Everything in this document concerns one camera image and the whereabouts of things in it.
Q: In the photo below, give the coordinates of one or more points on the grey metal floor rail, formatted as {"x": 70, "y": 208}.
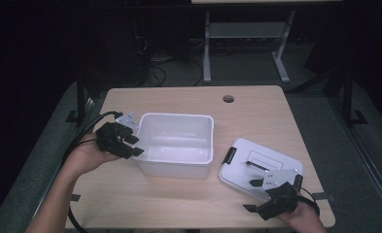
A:
{"x": 46, "y": 194}
{"x": 366, "y": 158}

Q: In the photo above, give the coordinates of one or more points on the person's left hand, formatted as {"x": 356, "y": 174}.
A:
{"x": 88, "y": 157}

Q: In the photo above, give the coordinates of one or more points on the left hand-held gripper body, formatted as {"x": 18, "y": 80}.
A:
{"x": 112, "y": 139}

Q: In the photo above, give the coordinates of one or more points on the white plastic storage box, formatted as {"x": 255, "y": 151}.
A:
{"x": 175, "y": 145}

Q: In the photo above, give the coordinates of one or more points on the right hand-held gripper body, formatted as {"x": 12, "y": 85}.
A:
{"x": 277, "y": 200}

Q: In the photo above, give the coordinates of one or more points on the person's right hand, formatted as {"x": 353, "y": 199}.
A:
{"x": 303, "y": 218}

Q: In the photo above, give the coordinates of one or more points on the grey metal table stand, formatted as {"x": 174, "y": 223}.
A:
{"x": 243, "y": 30}

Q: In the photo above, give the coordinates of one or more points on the grey tape piece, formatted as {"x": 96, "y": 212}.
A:
{"x": 323, "y": 196}
{"x": 75, "y": 197}

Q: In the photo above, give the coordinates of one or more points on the black metal stand post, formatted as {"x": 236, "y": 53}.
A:
{"x": 80, "y": 100}
{"x": 348, "y": 100}

